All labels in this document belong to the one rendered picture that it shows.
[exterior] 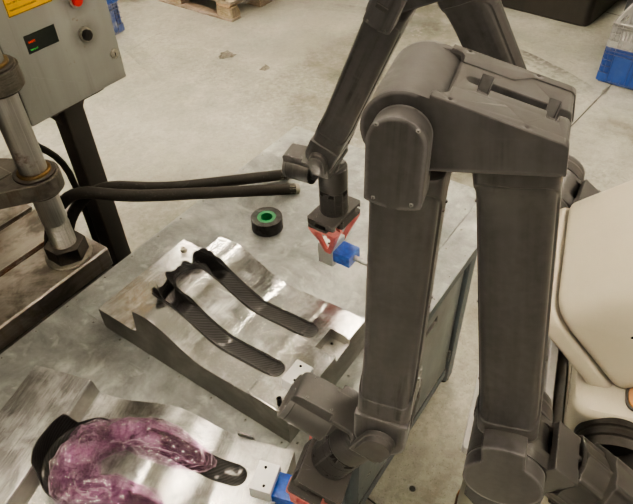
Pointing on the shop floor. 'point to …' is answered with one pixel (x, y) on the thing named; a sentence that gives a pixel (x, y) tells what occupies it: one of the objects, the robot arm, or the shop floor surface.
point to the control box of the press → (66, 87)
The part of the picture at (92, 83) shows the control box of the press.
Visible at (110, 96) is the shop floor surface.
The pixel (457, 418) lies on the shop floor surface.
